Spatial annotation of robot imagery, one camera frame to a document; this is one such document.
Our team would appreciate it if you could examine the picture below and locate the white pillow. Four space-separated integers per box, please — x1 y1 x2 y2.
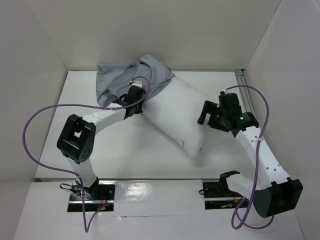
142 77 213 159

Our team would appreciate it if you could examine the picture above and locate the grey pillowcase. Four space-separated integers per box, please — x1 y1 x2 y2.
96 54 176 107

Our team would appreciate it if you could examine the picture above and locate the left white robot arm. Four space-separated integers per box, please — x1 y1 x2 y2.
57 84 146 200

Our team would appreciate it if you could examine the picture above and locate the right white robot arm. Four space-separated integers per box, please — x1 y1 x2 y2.
197 93 303 218

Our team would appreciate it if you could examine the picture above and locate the aluminium frame rail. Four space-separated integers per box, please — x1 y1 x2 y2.
234 69 256 115

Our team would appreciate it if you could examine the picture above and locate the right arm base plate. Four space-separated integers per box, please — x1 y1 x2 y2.
198 179 243 210

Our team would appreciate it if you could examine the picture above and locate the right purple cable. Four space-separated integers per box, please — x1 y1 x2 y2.
221 84 275 230

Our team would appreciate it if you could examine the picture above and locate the purple cable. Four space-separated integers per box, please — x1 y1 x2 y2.
221 84 275 230
22 76 151 233

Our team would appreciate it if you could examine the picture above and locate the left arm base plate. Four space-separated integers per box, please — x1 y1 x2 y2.
60 181 116 213

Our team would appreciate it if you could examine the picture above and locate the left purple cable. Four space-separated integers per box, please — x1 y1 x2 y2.
22 76 151 233

